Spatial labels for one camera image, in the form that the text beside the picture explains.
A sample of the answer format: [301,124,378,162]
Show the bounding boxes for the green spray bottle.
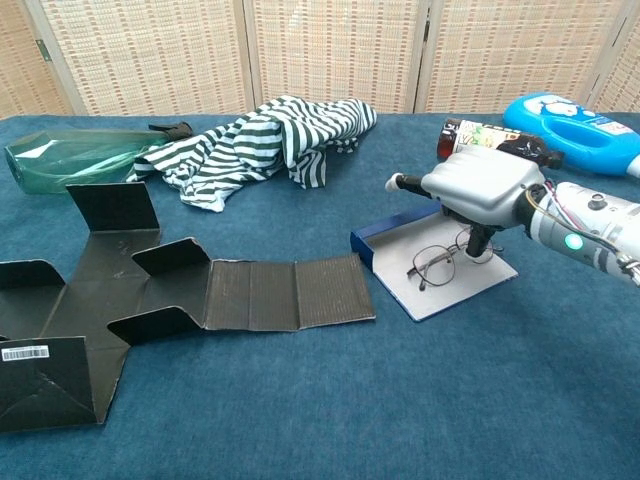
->
[3,121,195,195]

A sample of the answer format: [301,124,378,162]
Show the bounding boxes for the woven folding screen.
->
[0,0,640,121]

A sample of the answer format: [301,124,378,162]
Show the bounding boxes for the black unfolded cardboard box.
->
[0,181,377,432]

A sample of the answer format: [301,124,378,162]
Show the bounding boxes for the blue pump bottle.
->
[502,91,640,180]

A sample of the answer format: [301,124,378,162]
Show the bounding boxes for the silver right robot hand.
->
[384,149,547,265]

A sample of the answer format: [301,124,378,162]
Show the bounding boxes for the blue table cloth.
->
[0,112,640,480]

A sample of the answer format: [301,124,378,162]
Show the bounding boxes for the grey and blue notebook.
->
[349,207,520,322]

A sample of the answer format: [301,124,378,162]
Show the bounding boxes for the black-framed eyeglasses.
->
[405,234,504,292]

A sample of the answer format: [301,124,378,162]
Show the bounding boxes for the striped black and white cloth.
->
[124,94,379,214]

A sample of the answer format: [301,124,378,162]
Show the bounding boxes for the brown labelled bottle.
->
[436,117,566,171]

